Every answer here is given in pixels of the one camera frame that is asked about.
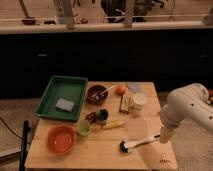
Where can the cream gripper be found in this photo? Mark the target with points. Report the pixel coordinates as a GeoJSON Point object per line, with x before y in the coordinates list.
{"type": "Point", "coordinates": [166, 134]}

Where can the white dish brush black bristles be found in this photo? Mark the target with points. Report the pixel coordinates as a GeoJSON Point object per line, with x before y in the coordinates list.
{"type": "Point", "coordinates": [127, 146]}

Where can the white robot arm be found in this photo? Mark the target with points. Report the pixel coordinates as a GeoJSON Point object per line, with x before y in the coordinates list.
{"type": "Point", "coordinates": [190, 101]}

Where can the dark brown bowl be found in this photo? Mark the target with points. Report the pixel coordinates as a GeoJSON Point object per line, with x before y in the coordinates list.
{"type": "Point", "coordinates": [94, 90]}

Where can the red orange bowl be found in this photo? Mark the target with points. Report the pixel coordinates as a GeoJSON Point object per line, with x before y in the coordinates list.
{"type": "Point", "coordinates": [61, 139]}

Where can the dark red background bowl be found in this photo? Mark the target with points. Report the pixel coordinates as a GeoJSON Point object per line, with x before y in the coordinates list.
{"type": "Point", "coordinates": [29, 21]}

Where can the white cup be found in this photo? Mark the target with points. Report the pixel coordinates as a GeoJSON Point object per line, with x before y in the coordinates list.
{"type": "Point", "coordinates": [139, 100]}

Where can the yellow banana toy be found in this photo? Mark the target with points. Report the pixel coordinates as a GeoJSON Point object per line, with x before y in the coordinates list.
{"type": "Point", "coordinates": [112, 125]}

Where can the brown wooden block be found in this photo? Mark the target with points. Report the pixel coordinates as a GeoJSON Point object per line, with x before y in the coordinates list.
{"type": "Point", "coordinates": [124, 105]}

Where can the grey blue cloth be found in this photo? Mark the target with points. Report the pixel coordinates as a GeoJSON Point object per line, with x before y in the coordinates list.
{"type": "Point", "coordinates": [134, 87]}

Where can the orange fruit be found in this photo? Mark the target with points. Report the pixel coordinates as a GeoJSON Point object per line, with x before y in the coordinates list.
{"type": "Point", "coordinates": [120, 90]}

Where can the white spoon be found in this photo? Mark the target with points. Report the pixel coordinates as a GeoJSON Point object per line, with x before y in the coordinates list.
{"type": "Point", "coordinates": [106, 90]}

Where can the dark grapes toy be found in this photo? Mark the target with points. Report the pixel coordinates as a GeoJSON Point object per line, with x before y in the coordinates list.
{"type": "Point", "coordinates": [91, 117]}

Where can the small green cup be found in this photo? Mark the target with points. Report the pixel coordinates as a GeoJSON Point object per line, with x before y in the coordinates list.
{"type": "Point", "coordinates": [83, 127]}

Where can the grey blue sponge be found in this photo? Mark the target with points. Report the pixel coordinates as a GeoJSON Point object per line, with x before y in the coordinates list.
{"type": "Point", "coordinates": [65, 105]}

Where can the green plastic tray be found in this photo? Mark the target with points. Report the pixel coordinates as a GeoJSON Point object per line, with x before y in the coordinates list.
{"type": "Point", "coordinates": [65, 87]}

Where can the black stand pole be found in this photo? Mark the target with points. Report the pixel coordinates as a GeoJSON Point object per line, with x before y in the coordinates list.
{"type": "Point", "coordinates": [24, 143]}

